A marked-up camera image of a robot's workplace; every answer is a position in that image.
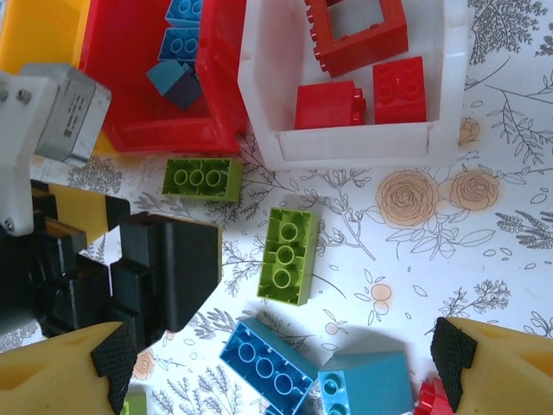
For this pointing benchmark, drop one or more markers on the red square lego brick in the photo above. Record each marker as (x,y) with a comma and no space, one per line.
(397,91)

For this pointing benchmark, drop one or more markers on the small green lego brick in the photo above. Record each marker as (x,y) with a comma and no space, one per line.
(135,404)

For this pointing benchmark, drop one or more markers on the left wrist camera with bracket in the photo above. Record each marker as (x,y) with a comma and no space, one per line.
(69,112)

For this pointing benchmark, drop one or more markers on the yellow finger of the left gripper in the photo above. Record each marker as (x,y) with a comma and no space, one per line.
(82,212)

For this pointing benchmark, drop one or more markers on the long red lego brick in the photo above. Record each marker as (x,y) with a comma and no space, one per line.
(432,400)

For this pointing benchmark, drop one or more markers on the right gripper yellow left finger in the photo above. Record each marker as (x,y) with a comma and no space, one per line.
(52,376)

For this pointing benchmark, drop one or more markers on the teal sloped lego brick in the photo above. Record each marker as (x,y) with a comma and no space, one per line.
(170,78)
(367,380)

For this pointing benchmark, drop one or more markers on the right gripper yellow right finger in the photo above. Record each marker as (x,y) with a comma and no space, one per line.
(510,372)

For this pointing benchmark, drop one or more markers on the white plastic bin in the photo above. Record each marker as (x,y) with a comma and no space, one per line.
(345,144)

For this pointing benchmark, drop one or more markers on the red plastic bin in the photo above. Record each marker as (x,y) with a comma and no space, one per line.
(129,65)

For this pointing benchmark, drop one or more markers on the red lego window frame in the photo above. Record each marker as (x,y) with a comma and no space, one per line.
(367,43)

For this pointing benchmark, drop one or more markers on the blue lego brick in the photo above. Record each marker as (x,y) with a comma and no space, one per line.
(181,43)
(183,10)
(263,367)

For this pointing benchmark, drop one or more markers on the long green lego brick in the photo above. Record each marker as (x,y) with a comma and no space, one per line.
(201,178)
(287,255)

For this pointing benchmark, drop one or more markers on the yellow plastic bin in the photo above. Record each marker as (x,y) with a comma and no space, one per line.
(34,30)

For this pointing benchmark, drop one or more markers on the small red lego brick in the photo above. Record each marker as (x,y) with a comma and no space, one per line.
(324,106)

